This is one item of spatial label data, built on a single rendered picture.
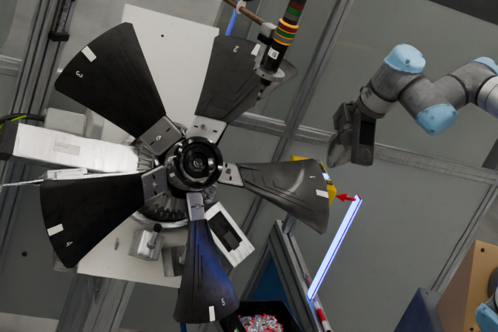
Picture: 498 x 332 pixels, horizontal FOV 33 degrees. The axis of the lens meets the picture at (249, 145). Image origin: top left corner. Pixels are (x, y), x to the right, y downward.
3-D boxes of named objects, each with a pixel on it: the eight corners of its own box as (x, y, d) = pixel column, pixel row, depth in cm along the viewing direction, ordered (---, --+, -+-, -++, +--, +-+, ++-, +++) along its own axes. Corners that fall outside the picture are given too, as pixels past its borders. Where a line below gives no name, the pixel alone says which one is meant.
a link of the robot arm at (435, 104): (476, 101, 172) (442, 62, 176) (436, 124, 168) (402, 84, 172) (464, 121, 179) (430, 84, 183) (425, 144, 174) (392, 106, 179)
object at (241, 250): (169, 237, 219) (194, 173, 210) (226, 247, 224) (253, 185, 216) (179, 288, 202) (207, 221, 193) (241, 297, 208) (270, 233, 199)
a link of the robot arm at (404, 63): (413, 72, 170) (387, 43, 173) (386, 108, 177) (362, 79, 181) (436, 66, 175) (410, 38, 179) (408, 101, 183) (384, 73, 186)
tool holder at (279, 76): (240, 62, 185) (256, 22, 180) (260, 61, 190) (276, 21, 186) (269, 83, 180) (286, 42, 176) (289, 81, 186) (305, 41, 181)
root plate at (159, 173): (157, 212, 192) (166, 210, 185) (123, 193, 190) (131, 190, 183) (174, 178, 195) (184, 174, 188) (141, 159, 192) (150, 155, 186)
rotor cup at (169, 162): (194, 210, 198) (213, 206, 186) (141, 180, 194) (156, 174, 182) (220, 156, 202) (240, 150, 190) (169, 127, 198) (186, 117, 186)
